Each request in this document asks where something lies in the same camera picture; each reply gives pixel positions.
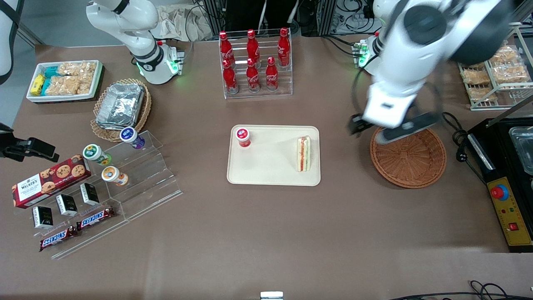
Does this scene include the packed fried snack bag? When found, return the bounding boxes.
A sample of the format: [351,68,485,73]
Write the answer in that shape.
[491,45,519,63]
[491,64,531,84]
[462,69,491,85]
[471,87,497,102]

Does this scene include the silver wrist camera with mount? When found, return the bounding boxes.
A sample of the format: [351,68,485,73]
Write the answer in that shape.
[376,112,443,145]

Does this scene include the red cola bottle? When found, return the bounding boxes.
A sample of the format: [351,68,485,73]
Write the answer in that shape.
[222,60,239,95]
[246,58,261,93]
[219,31,235,67]
[277,27,291,68]
[247,29,261,64]
[265,57,279,92]

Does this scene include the small black box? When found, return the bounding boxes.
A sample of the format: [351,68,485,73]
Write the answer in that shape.
[56,194,79,217]
[32,206,54,229]
[80,183,100,206]

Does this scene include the white rectangular snack tray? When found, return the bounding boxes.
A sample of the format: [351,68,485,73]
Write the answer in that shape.
[26,60,104,103]

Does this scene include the yellow snack packet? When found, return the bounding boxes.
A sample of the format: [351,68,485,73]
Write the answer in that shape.
[30,74,46,97]

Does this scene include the red emergency stop button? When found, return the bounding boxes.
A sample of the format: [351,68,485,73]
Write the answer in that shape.
[491,184,510,202]

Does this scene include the brown round wicker basket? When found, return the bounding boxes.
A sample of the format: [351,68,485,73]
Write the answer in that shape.
[370,126,447,189]

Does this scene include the aluminium frame rack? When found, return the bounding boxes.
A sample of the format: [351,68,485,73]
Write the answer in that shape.
[202,0,371,36]

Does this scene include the light wicker basket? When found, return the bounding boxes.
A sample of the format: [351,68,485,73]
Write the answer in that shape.
[90,78,152,143]

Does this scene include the red lid yogurt cup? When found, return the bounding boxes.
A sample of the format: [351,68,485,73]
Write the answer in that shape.
[236,127,252,148]

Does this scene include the clear plastic container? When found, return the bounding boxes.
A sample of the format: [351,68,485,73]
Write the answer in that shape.
[509,127,533,176]

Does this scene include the clear acrylic stepped stand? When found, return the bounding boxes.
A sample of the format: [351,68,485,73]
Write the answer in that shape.
[25,130,183,260]

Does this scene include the black yellow control box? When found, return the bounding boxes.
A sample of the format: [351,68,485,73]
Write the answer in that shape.
[467,118,533,253]

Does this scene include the beige plastic tray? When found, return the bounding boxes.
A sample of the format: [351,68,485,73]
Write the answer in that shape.
[227,125,321,187]

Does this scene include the orange lid cup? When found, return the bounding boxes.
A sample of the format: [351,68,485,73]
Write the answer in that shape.
[101,166,129,187]

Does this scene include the clear acrylic bottle rack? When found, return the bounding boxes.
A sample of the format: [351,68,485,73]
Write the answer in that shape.
[219,28,294,100]

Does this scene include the purple lid cup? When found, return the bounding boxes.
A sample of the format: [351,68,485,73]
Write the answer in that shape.
[120,127,146,150]

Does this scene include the Snickers bar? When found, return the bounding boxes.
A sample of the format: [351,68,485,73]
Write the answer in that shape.
[76,207,115,231]
[40,226,78,252]

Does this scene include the red Walkers cookie box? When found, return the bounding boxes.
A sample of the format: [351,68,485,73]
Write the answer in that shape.
[12,155,92,209]

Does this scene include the stacked foil containers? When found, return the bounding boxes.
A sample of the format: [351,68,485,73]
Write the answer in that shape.
[95,83,145,130]

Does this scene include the black power cable with plug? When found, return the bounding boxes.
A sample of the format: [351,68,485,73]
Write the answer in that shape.
[441,112,488,184]

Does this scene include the rice cracker bag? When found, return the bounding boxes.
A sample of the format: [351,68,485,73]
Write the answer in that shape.
[45,75,94,96]
[57,62,97,79]

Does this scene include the white wire rack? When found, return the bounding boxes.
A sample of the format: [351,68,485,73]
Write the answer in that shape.
[457,22,533,111]

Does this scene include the green lid cup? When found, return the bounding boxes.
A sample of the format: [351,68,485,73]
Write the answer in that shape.
[82,144,112,166]

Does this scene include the triangle sandwich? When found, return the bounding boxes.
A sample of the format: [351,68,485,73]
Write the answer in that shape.
[296,135,311,173]

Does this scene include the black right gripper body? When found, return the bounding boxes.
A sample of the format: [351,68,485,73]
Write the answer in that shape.
[0,123,18,161]

